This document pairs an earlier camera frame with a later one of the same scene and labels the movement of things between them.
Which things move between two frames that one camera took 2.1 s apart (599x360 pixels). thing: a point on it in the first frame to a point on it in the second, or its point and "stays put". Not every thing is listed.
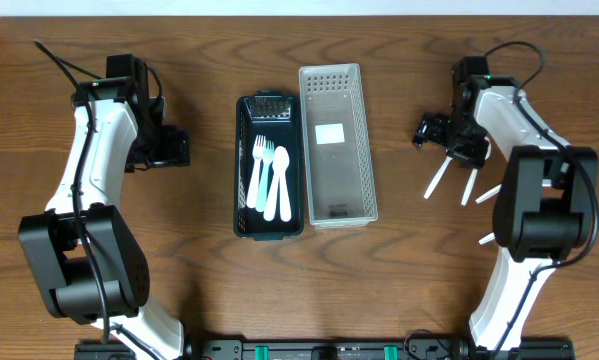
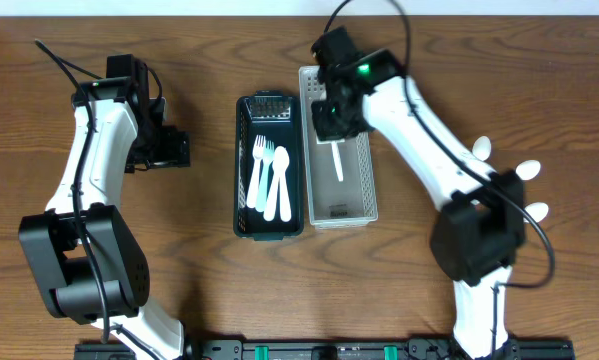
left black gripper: x=174 y=147 stays put
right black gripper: x=430 y=127 to x=324 y=130
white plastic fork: x=270 y=207 stays put
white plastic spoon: x=280 y=163 stays put
